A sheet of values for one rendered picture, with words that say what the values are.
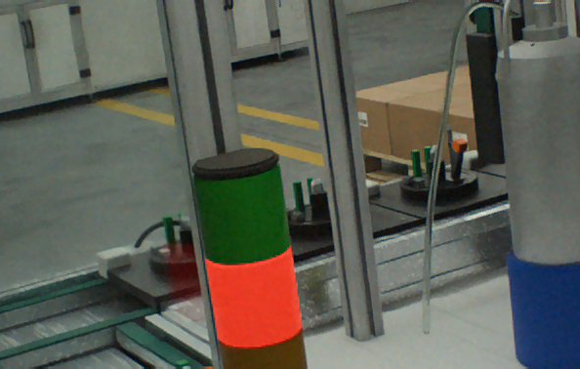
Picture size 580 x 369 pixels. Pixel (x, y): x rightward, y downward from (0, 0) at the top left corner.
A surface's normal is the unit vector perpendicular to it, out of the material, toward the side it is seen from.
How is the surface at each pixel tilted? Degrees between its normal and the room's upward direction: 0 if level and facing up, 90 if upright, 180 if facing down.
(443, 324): 0
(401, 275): 90
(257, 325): 90
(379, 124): 90
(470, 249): 90
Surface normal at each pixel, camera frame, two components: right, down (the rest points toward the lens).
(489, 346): -0.13, -0.96
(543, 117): -0.31, 0.27
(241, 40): 0.49, 0.15
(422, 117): -0.87, 0.23
